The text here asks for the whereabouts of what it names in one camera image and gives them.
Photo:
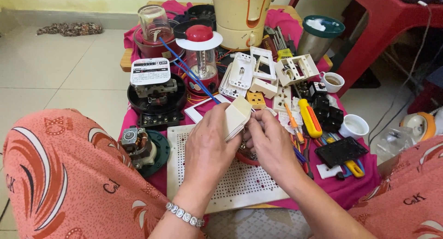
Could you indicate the person's right hand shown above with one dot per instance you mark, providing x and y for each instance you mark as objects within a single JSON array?
[{"x": 275, "y": 149}]

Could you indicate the person's left hand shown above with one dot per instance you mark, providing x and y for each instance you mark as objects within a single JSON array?
[{"x": 204, "y": 152}]

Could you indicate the cream plastic switch box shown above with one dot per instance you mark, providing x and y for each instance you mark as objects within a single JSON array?
[{"x": 238, "y": 116}]

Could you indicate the blue pen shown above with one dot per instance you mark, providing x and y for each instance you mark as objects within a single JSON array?
[{"x": 299, "y": 155}]

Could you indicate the red bowl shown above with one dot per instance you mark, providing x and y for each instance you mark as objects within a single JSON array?
[{"x": 246, "y": 158}]

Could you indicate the orange tester screwdriver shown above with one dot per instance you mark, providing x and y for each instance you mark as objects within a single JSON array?
[{"x": 292, "y": 121}]

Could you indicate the white perforated plastic board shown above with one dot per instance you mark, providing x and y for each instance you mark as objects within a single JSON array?
[{"x": 238, "y": 187}]

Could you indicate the white socket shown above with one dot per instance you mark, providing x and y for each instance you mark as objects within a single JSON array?
[{"x": 282, "y": 99}]

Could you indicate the yellow socket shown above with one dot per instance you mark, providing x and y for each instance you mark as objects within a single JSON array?
[{"x": 256, "y": 100}]

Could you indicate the small white plastic piece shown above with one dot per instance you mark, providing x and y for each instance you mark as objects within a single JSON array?
[{"x": 327, "y": 171}]

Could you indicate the electric motor on green base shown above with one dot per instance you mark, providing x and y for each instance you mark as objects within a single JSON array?
[{"x": 143, "y": 150}]

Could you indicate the cream small box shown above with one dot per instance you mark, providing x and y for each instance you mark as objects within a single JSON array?
[{"x": 263, "y": 87}]

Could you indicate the black rectangular panel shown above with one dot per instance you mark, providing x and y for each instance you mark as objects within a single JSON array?
[{"x": 341, "y": 151}]

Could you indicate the black electric meter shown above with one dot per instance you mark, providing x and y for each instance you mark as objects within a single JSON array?
[{"x": 155, "y": 93}]

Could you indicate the pink cloth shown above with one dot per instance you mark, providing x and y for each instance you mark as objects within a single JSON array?
[{"x": 346, "y": 187}]

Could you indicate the small empty white cup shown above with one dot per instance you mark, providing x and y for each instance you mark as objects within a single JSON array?
[{"x": 353, "y": 127}]

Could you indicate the cream open box with lampholder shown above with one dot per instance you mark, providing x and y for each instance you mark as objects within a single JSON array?
[{"x": 297, "y": 68}]

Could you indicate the white cup with tea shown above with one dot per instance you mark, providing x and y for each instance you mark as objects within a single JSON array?
[{"x": 332, "y": 82}]

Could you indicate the red and white lantern lamp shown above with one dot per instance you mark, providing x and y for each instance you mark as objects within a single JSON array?
[{"x": 202, "y": 62}]

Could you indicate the white face plate with openings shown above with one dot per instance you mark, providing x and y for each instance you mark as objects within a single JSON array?
[{"x": 258, "y": 55}]

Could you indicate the bundle of screwdrivers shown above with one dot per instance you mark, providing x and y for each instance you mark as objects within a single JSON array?
[{"x": 280, "y": 41}]

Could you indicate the steel canister with green lid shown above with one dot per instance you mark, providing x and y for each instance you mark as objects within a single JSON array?
[{"x": 316, "y": 40}]

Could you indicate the clear plastic jar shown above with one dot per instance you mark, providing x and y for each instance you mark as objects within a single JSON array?
[{"x": 393, "y": 144}]

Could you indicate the red blender with clear jar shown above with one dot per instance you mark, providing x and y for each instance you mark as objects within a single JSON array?
[{"x": 155, "y": 34}]

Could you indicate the person's left leg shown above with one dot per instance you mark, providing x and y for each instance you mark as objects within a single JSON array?
[{"x": 76, "y": 176}]

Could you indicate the person's leg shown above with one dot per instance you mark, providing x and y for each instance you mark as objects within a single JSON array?
[
  {"x": 76, "y": 176},
  {"x": 408, "y": 197}
]

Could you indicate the cream juicer with orange trim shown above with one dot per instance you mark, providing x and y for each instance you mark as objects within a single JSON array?
[{"x": 238, "y": 17}]

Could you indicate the person's right leg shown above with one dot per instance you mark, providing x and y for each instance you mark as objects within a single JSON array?
[{"x": 408, "y": 197}]

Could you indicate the orange and white appliance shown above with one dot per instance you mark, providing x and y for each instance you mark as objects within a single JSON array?
[{"x": 418, "y": 124}]

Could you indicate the red plastic table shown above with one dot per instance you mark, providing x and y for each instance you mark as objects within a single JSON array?
[{"x": 380, "y": 17}]

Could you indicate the patterned cloth rag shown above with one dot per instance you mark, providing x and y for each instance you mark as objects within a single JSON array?
[{"x": 71, "y": 28}]

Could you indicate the white rectangular frame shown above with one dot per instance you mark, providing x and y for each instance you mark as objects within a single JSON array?
[{"x": 193, "y": 111}]

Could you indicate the black switch block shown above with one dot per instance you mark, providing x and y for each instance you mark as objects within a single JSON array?
[{"x": 328, "y": 116}]

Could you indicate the stack of white switch plates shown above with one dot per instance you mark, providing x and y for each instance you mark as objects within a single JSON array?
[{"x": 226, "y": 86}]

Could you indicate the black switch with white label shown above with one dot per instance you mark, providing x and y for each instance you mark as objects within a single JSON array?
[{"x": 317, "y": 88}]

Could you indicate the white switch plate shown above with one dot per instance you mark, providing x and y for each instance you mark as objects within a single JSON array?
[{"x": 242, "y": 71}]

